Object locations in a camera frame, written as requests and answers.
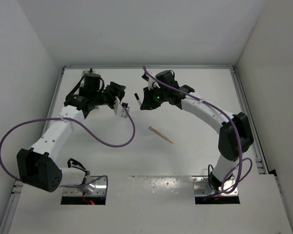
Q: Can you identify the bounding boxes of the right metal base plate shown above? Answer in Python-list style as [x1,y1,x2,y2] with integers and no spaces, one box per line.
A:
[192,176,238,198]

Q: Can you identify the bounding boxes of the metal base plate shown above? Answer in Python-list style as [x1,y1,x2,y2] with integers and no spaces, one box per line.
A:
[192,176,238,198]
[63,176,108,197]

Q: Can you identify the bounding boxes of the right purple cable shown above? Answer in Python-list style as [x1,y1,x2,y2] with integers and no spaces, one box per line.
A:
[142,64,253,195]

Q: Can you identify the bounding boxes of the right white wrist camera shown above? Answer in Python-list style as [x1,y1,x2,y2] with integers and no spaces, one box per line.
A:
[147,78,159,90]

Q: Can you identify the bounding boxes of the gold makeup pencil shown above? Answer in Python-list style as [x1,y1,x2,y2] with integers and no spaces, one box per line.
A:
[149,126,173,144]

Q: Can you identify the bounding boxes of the white slotted organizer box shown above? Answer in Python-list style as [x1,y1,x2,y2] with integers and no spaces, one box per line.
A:
[82,69,98,76]

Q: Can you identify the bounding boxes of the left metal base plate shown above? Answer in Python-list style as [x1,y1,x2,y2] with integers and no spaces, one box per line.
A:
[63,176,108,197]

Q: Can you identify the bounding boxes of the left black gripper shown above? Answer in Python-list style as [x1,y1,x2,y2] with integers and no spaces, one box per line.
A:
[92,81,126,109]

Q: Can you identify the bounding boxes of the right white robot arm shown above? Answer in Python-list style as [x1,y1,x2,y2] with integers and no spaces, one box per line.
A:
[140,70,254,191]

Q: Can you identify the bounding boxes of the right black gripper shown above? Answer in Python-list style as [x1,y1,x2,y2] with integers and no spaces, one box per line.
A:
[142,84,168,110]

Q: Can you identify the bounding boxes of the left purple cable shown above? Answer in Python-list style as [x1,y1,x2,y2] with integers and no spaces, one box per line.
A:
[0,103,136,182]

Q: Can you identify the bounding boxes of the black white eyeliner pen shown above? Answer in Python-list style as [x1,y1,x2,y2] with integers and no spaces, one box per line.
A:
[134,93,142,106]

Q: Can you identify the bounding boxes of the purple cable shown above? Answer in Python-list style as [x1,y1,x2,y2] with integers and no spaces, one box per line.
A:
[142,64,253,195]
[0,103,136,182]

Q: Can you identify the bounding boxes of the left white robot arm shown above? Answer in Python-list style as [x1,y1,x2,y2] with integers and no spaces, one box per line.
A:
[17,72,127,192]

